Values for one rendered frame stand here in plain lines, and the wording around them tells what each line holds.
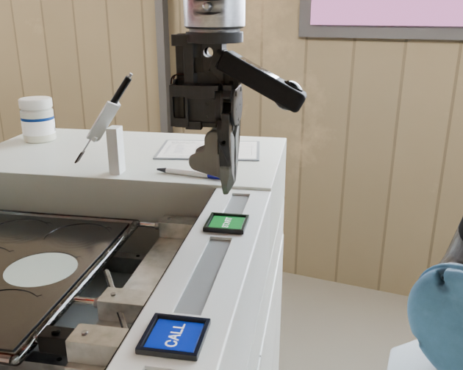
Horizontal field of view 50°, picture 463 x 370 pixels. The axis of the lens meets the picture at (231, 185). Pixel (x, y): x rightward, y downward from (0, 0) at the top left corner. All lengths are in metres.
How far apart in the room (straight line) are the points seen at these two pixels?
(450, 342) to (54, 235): 0.62
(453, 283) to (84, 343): 0.37
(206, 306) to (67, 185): 0.49
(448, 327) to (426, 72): 1.79
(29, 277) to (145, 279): 0.16
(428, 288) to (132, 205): 0.60
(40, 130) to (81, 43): 1.61
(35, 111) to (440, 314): 0.94
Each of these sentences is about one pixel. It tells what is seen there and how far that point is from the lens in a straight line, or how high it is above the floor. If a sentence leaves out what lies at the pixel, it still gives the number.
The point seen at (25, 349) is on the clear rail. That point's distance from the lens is 0.61.
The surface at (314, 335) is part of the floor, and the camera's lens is 2.14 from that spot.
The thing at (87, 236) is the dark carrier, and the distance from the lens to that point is 0.85.
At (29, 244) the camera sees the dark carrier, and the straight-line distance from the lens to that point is 0.85.
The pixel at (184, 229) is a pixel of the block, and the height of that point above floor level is 0.90.
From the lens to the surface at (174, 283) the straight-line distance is 0.57.
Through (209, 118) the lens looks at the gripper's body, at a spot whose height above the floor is 1.12.
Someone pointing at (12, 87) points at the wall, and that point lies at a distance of 3.12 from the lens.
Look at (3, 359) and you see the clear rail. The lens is 0.60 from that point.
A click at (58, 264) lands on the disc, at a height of 0.90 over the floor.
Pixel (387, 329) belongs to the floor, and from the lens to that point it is 2.24.
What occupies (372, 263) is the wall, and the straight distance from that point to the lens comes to 2.43.
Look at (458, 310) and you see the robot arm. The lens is 0.42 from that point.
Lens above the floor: 1.25
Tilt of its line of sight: 19 degrees down
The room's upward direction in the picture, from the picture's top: straight up
